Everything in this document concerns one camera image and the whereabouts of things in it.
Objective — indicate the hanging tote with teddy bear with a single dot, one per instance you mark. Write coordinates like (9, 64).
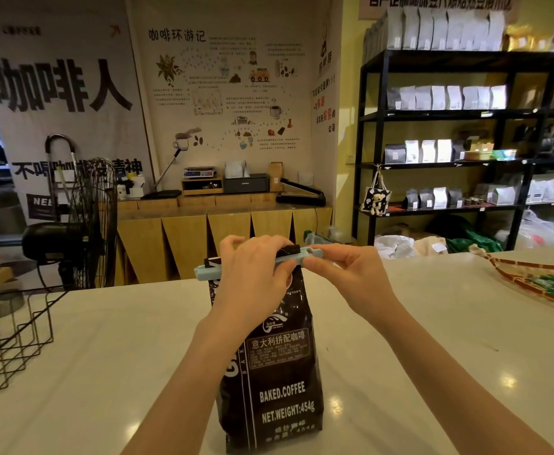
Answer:
(376, 198)

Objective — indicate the small wooden box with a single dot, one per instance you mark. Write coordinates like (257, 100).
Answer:
(202, 185)

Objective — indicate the black cash drawer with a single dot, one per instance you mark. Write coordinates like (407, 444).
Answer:
(246, 183)

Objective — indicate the digital weighing scale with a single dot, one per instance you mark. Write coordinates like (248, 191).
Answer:
(200, 172)

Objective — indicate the narrow white wall poster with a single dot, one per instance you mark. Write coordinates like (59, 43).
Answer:
(324, 89)

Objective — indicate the black heat sealer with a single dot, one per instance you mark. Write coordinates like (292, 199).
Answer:
(300, 198)

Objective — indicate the grey coffee pouch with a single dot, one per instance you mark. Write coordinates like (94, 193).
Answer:
(411, 199)
(395, 154)
(426, 198)

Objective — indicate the light blue sealing clip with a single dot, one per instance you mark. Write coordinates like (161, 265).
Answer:
(296, 256)

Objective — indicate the green flat box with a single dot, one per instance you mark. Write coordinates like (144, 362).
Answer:
(504, 154)

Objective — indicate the white plastic sack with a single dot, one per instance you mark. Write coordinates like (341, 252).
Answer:
(394, 247)

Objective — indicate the green plastic bag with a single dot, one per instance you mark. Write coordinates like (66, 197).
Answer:
(476, 242)

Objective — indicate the gold foil bags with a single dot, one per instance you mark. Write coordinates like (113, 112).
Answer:
(523, 40)

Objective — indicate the black coffee bean bag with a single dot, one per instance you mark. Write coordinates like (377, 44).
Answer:
(272, 369)

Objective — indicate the banner above shelf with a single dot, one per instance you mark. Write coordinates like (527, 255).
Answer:
(435, 2)

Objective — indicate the woven bamboo tray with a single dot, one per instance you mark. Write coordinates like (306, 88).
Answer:
(518, 274)

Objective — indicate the person's left fingers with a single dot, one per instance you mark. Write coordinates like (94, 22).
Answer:
(258, 246)

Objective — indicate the wooden counter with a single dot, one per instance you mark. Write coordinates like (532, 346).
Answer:
(187, 232)

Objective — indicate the row of short white bags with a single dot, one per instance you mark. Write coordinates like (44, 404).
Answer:
(447, 98)

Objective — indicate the row of tall white bags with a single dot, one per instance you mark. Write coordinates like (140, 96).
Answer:
(438, 28)

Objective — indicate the person's left hand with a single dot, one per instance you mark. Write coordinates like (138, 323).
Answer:
(248, 284)

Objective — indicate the brown paper bag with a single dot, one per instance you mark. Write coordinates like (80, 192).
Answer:
(276, 177)

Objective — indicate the illustrated coffee wall poster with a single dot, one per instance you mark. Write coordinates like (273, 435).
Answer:
(229, 80)

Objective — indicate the white coffee pouch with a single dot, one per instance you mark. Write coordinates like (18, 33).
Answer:
(440, 198)
(444, 151)
(413, 152)
(429, 152)

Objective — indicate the white banner with black lettering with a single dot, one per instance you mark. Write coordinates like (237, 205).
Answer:
(54, 89)

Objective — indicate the person's right forearm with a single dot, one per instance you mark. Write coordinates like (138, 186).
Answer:
(447, 383)

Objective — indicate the clear plastic bags heap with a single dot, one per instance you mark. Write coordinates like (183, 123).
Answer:
(549, 229)

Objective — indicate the black desk lamp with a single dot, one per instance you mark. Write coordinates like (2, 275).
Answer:
(161, 194)

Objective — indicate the black metal shelf rack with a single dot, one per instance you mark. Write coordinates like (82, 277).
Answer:
(514, 113)

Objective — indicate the white pouch bags on drawer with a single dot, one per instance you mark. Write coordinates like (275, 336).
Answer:
(236, 169)

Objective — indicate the person's right hand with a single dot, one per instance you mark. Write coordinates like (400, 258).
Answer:
(357, 279)

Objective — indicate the person's right thumb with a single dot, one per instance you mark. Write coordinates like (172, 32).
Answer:
(322, 268)

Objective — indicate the black standing fan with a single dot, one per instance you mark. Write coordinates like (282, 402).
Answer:
(75, 232)

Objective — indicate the grey and white pouches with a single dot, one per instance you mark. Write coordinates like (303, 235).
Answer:
(497, 195)

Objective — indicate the person's left forearm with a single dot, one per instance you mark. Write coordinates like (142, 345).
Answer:
(187, 388)

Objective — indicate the silver hand trolley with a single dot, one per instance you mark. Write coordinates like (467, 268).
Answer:
(61, 175)

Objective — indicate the yellow box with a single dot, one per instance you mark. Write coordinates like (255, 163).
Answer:
(480, 145)

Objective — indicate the group of white labelled bags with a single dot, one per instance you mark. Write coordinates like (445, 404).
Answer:
(552, 189)

